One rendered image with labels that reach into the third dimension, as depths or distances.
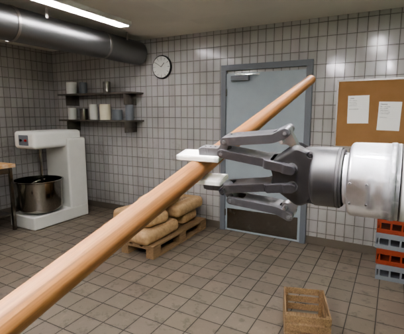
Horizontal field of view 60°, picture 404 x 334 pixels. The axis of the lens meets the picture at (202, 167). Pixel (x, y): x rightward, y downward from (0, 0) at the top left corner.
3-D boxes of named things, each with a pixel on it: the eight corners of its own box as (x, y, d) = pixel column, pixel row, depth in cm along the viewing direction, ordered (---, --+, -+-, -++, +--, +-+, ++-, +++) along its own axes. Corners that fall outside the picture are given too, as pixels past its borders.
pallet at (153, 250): (153, 260, 375) (153, 247, 373) (99, 246, 413) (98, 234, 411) (206, 228, 479) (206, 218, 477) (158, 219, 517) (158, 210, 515)
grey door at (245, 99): (303, 245, 417) (312, 57, 384) (218, 230, 471) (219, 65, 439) (305, 242, 425) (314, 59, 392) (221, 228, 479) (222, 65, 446)
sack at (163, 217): (170, 221, 410) (170, 209, 408) (148, 229, 381) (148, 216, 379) (134, 214, 446) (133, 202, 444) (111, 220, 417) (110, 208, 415)
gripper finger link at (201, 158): (218, 163, 49) (217, 158, 49) (176, 160, 52) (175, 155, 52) (226, 156, 52) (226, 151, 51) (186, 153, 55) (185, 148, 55)
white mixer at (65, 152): (36, 232, 459) (28, 132, 439) (5, 225, 490) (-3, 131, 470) (93, 214, 545) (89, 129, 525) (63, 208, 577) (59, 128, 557)
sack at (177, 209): (179, 219, 423) (178, 207, 420) (155, 215, 441) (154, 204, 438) (204, 205, 476) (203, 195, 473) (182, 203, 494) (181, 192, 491)
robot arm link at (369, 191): (395, 236, 38) (338, 228, 41) (397, 199, 45) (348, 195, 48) (403, 159, 35) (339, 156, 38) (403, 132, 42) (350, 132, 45)
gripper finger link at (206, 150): (230, 157, 49) (228, 136, 48) (199, 155, 51) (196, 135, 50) (234, 154, 50) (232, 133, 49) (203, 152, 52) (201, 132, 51)
